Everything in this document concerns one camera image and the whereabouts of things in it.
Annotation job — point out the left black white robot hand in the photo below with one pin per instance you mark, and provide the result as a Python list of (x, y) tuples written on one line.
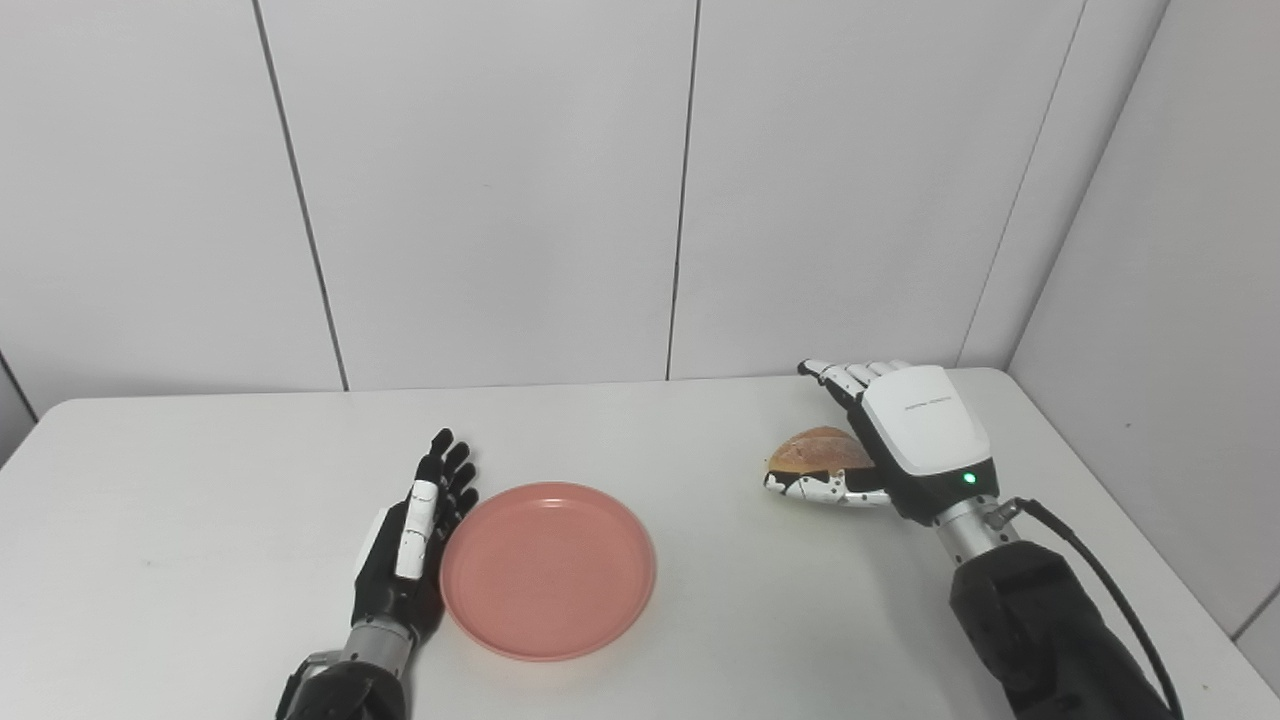
[(385, 580)]

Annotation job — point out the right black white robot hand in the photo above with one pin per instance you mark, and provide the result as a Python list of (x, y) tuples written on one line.
[(925, 440)]

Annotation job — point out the golden bread roll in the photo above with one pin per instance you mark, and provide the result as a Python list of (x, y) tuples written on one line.
[(815, 450)]

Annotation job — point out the pink round plate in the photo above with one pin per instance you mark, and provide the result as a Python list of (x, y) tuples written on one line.
[(548, 570)]

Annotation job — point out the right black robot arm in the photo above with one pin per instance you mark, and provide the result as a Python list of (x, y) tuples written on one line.
[(1040, 630)]

